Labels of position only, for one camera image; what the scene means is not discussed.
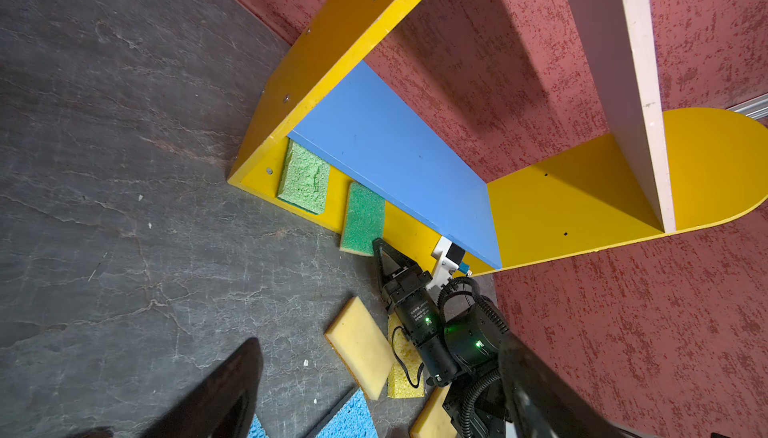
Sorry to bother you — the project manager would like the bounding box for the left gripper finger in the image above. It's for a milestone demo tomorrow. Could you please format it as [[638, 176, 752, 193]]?
[[65, 337, 265, 438]]

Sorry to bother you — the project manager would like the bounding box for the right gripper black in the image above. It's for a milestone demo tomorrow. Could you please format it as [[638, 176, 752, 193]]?
[[372, 238, 460, 387]]

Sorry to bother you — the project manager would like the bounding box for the tan sponge green scrub back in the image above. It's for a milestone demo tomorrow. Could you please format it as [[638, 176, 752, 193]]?
[[340, 182, 386, 256]]

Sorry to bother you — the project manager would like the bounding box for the green cellulose sponge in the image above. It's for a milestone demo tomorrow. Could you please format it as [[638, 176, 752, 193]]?
[[277, 140, 330, 215]]

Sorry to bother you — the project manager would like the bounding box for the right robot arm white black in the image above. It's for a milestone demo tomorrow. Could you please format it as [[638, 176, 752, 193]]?
[[372, 238, 641, 437]]

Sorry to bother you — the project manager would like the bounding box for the yellow shelf with coloured boards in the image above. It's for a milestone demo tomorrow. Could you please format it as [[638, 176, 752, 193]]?
[[229, 0, 767, 274]]

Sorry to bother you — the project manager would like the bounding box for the blue sponge left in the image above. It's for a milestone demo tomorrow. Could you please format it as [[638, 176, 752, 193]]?
[[246, 416, 268, 438]]

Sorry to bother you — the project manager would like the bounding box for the blue sponge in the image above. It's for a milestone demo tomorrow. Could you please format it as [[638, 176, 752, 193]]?
[[246, 416, 268, 438], [310, 388, 378, 438]]

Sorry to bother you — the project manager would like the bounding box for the tan sponge middle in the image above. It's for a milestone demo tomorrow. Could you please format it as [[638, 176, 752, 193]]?
[[324, 296, 395, 400]]

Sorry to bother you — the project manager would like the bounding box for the yellow cellulose sponge upper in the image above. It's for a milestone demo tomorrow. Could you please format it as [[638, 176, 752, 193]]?
[[387, 314, 425, 399]]

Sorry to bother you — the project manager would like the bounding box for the blue sponge right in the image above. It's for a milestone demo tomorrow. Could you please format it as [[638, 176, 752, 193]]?
[[310, 388, 378, 438]]

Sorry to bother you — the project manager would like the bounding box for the tan sponge near mug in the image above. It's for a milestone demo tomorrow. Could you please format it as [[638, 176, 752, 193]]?
[[409, 387, 457, 438]]

